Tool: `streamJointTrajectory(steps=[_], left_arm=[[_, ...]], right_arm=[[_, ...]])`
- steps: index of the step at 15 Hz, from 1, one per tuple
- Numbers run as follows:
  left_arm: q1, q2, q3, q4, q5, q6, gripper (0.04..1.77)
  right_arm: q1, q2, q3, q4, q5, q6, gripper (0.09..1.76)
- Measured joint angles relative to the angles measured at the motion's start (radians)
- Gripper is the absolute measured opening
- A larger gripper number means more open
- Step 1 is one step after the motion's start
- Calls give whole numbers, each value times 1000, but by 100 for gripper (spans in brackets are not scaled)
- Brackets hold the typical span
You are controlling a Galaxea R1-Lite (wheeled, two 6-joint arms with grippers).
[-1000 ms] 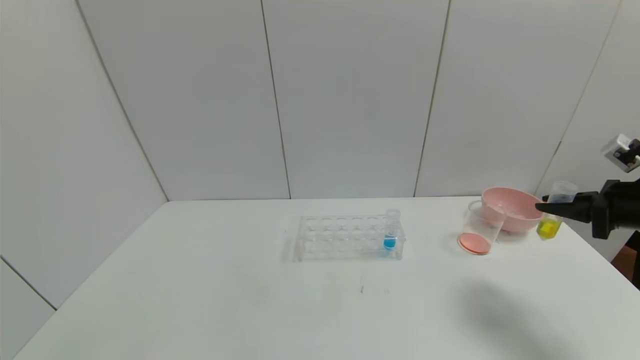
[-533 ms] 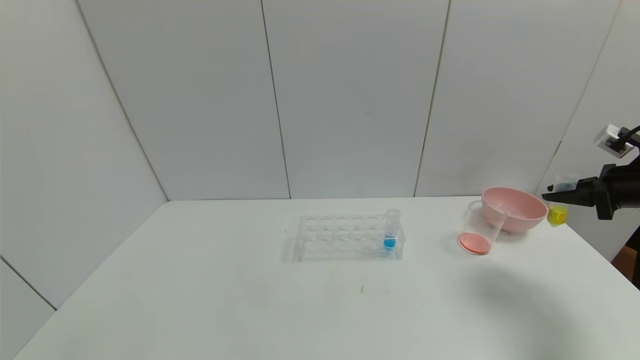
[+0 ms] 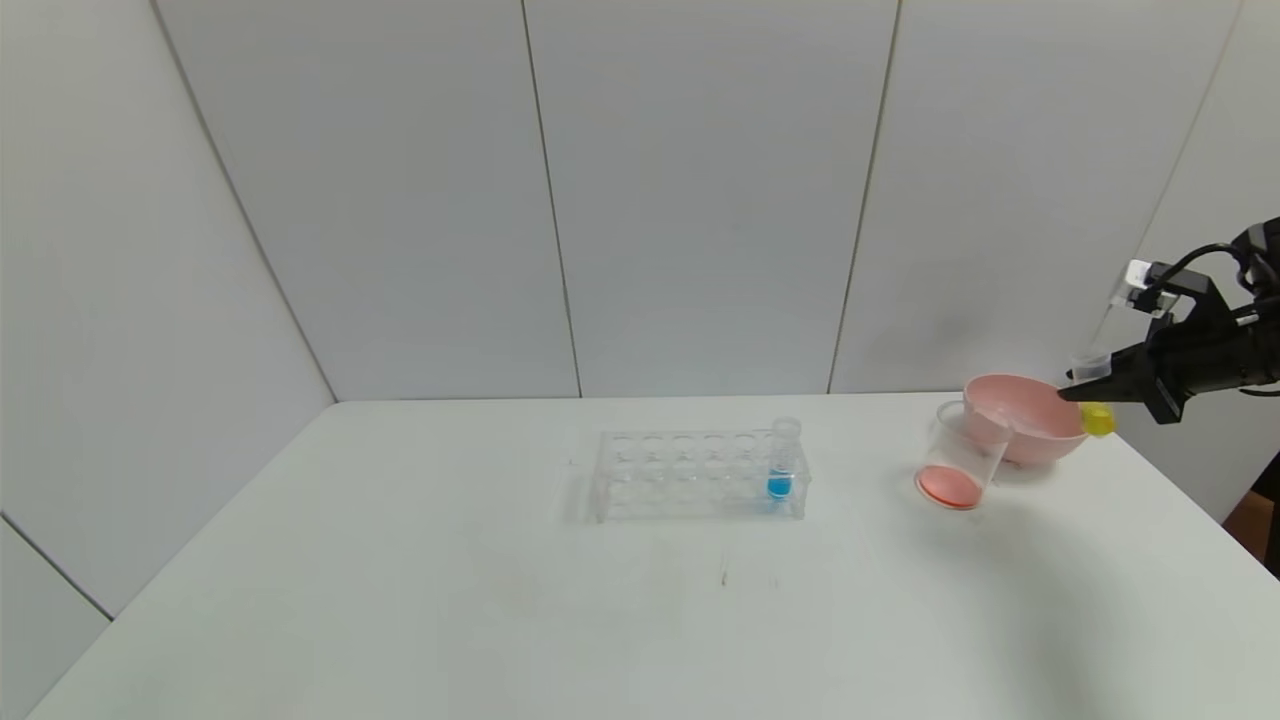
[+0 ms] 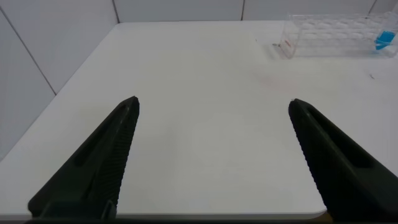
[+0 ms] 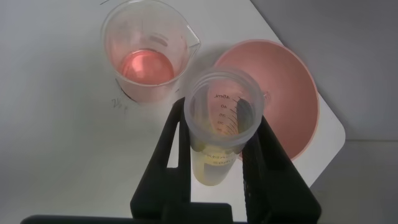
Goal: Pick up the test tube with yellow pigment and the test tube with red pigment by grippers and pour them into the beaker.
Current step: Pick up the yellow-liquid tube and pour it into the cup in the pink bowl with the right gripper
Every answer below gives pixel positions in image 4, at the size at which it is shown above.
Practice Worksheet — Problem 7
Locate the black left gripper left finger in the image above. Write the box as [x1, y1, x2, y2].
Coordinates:
[27, 95, 141, 220]

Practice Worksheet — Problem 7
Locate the clear acrylic test tube rack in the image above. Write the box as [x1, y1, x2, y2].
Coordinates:
[279, 12, 398, 60]

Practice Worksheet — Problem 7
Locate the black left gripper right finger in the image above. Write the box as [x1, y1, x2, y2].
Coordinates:
[287, 98, 398, 223]

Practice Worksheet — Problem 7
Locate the test tube with blue pigment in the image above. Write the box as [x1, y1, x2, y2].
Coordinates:
[374, 2, 398, 52]

